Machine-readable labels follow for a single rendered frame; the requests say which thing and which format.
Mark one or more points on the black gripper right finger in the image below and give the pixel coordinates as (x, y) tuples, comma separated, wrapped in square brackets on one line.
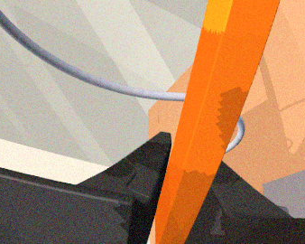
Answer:
[(235, 213)]

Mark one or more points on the orange handle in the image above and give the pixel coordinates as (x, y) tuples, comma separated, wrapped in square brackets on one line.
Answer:
[(230, 47)]

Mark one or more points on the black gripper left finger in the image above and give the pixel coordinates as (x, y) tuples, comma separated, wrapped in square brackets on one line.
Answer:
[(117, 206)]

